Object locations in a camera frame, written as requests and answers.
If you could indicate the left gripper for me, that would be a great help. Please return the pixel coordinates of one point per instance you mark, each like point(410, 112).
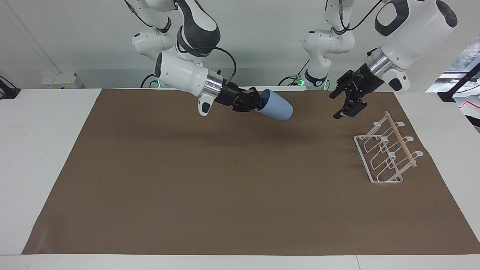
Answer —
point(358, 83)

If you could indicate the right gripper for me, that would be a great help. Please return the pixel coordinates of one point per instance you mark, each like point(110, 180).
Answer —
point(229, 94)

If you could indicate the blue cup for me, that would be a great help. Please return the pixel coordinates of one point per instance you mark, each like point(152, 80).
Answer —
point(275, 105)

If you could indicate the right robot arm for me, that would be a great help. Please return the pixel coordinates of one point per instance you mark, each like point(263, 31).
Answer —
point(180, 75)

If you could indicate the black stand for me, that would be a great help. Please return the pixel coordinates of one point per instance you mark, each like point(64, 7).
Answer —
point(455, 89)
point(8, 90)

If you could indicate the white box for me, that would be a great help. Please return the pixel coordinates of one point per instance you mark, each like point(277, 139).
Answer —
point(60, 80)

